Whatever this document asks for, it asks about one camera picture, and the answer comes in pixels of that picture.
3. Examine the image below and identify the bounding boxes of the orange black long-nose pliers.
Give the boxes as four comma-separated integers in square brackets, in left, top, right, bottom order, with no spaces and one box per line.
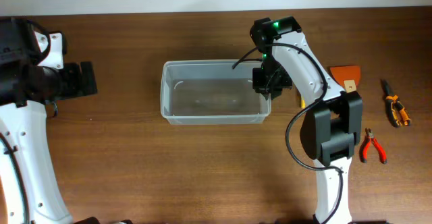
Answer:
[381,79,412,128]

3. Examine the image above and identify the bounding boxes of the red handled cutting pliers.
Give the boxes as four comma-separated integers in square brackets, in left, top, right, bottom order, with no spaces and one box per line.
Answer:
[358,127,388,165]

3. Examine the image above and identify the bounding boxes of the orange scraper with wooden handle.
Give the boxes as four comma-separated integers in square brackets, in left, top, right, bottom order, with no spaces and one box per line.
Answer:
[329,65,361,92]

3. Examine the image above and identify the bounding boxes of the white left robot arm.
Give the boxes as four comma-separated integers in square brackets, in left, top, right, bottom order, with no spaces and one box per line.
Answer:
[1,18,97,223]

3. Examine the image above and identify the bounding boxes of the clear box of coloured bits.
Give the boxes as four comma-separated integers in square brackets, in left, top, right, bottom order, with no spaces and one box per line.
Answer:
[296,90,306,109]

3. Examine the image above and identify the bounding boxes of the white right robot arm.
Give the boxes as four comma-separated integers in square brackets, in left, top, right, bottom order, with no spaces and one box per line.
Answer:
[250,17,362,223]

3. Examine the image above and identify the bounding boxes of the clear plastic container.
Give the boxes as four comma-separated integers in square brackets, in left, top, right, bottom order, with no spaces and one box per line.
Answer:
[160,59,271,125]

